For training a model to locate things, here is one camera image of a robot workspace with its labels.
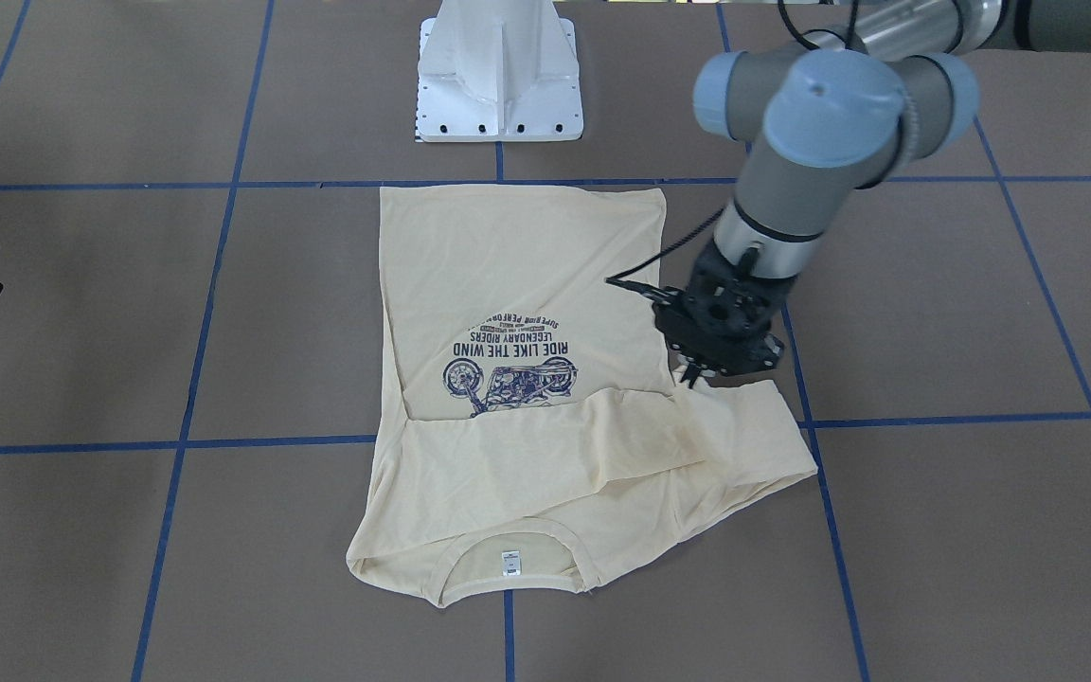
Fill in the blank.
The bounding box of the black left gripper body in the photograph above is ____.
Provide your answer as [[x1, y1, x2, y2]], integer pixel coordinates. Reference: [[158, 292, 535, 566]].
[[654, 242, 786, 376]]

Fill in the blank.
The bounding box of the beige long-sleeve graphic t-shirt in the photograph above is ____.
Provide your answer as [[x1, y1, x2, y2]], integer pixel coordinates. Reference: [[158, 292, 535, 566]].
[[346, 186, 817, 608]]

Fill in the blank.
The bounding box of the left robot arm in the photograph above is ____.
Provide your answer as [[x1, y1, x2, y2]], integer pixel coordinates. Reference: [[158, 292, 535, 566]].
[[651, 1, 1091, 386]]

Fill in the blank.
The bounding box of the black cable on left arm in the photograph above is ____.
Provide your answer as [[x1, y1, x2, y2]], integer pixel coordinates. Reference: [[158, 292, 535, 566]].
[[606, 206, 728, 302]]

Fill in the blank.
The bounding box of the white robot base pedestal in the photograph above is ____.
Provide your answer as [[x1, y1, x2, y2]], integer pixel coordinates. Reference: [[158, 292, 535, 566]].
[[415, 1, 584, 143]]

